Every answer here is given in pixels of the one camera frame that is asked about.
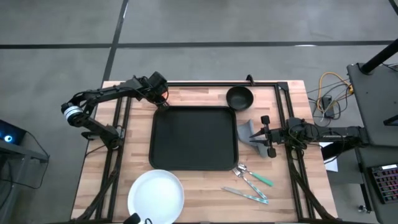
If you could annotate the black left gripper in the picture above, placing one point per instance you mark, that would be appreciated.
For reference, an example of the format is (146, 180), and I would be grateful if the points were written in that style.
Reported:
(158, 85)

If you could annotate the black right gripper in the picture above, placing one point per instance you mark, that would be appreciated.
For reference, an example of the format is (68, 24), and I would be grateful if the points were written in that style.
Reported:
(275, 137)

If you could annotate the grey cloth napkin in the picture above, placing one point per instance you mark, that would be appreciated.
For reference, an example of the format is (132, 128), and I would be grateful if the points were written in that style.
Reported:
(245, 130)

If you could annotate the black plastic tray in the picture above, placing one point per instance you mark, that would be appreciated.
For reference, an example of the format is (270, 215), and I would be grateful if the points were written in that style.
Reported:
(192, 140)

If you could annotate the black bowl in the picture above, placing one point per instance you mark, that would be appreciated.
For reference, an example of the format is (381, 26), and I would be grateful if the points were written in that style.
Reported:
(239, 98)

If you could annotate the white round plate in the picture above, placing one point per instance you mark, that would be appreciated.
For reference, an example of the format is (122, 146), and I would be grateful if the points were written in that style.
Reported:
(155, 196)

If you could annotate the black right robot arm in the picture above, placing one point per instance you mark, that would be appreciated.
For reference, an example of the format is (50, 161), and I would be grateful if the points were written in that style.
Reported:
(335, 133)

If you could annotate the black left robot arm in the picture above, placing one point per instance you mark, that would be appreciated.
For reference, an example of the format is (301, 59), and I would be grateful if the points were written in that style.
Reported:
(105, 91)

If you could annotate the black support beam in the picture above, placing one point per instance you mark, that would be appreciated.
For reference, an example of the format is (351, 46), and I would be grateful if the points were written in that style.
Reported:
(334, 152)

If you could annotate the black power adapter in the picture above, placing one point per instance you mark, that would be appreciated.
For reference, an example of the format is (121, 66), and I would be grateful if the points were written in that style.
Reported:
(326, 102)

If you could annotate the white paper sheet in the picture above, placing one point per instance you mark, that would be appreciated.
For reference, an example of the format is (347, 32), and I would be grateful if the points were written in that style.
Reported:
(332, 165)

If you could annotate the small caster wheel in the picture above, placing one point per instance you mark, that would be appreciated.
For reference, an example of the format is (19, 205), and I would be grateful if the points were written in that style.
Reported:
(362, 208)

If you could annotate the backlit keyboard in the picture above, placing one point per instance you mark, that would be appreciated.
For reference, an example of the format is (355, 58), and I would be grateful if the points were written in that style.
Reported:
(387, 183)

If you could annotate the black pole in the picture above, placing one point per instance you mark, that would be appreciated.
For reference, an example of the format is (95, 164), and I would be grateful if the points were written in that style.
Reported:
(379, 57)

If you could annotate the grey desk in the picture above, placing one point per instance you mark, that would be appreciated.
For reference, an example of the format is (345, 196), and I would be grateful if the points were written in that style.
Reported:
(385, 214)

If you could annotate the grey metal stand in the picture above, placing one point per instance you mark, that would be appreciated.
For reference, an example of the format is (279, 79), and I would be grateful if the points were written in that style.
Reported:
(21, 155)

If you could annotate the computer with blue light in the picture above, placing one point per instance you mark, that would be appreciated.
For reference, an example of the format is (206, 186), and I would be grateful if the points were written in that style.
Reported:
(9, 133)

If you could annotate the black aluminium table frame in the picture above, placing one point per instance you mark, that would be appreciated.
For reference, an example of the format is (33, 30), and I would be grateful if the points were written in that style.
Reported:
(202, 84)

